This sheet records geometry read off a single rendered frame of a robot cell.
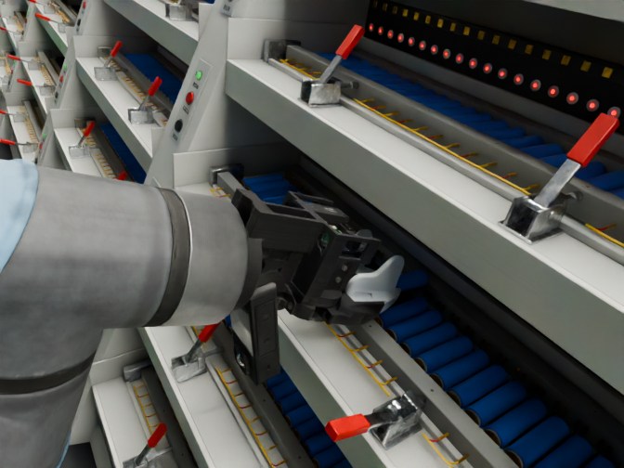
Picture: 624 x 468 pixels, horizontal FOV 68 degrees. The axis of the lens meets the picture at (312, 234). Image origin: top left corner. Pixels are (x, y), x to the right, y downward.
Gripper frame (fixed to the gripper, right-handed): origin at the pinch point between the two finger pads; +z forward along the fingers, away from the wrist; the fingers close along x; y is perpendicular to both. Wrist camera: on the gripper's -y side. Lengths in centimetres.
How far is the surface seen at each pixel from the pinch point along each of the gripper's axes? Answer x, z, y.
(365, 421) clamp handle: -11.5, -10.7, -3.6
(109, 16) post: 103, -4, 6
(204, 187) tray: 31.7, -4.6, -5.1
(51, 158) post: 103, -8, -33
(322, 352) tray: -2.2, -6.5, -5.8
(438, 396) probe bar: -12.1, -3.1, -2.1
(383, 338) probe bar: -4.9, -3.0, -2.0
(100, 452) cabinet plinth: 29, -7, -56
